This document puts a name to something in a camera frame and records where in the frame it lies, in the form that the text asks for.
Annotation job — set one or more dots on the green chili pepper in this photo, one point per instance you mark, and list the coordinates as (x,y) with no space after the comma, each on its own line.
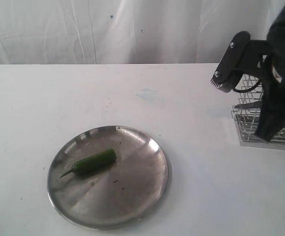
(93,162)

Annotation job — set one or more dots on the black handled knife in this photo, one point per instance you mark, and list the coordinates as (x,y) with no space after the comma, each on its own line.
(253,105)

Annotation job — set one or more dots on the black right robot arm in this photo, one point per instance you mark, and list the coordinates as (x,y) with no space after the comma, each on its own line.
(272,105)

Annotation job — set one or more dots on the round steel plate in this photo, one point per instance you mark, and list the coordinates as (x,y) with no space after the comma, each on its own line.
(115,195)

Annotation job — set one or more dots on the white backdrop curtain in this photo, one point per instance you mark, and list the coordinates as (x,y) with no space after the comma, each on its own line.
(127,31)

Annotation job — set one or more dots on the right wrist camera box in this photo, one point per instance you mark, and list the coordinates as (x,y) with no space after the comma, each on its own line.
(227,75)

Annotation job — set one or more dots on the steel wire utensil rack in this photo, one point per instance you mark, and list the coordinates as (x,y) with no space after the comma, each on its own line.
(246,121)

